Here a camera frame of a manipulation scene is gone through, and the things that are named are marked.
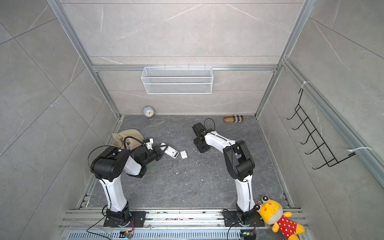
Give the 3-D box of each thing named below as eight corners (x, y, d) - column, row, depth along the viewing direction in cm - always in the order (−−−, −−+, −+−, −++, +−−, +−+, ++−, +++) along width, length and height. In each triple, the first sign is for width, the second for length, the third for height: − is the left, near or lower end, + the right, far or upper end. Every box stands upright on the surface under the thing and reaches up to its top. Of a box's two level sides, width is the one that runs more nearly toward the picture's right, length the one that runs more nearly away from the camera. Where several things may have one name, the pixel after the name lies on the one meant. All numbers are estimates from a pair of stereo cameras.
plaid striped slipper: (223, 122, 117) (224, 119, 115) (222, 117, 121) (223, 114, 119) (243, 122, 117) (244, 119, 115) (241, 117, 121) (242, 114, 119)
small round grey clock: (144, 117, 121) (141, 108, 114) (150, 112, 125) (148, 104, 118) (150, 121, 119) (147, 112, 112) (156, 116, 122) (154, 107, 115)
